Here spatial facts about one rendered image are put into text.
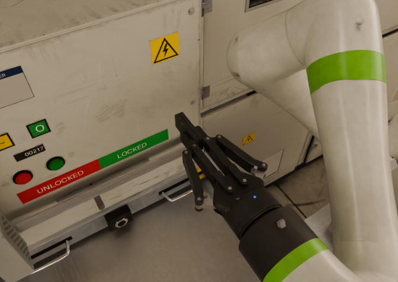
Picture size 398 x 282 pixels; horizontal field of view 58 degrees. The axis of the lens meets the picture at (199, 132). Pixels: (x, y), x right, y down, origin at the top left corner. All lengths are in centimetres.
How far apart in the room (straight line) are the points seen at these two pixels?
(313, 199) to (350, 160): 152
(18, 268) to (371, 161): 61
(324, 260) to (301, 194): 161
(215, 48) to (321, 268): 77
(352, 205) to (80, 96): 46
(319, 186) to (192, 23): 159
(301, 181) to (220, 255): 127
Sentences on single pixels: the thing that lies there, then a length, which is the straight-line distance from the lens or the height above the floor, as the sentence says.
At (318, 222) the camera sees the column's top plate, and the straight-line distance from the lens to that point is 111.
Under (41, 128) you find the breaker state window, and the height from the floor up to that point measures 123.
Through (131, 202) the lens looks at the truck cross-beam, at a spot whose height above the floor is 92.
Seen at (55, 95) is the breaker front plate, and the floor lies 129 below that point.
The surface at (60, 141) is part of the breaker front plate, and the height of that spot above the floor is 119.
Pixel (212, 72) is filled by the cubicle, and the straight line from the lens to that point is 113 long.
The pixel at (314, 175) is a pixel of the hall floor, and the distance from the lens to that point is 216.
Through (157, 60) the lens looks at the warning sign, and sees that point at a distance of 66.
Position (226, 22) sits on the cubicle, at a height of 114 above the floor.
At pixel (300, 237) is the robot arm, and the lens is 46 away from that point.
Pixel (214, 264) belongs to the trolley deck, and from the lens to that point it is 90.
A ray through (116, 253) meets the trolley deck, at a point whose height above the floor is 85.
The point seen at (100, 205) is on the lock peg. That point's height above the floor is 102.
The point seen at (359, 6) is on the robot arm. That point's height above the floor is 141.
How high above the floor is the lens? 168
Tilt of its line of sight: 48 degrees down
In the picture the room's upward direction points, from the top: straight up
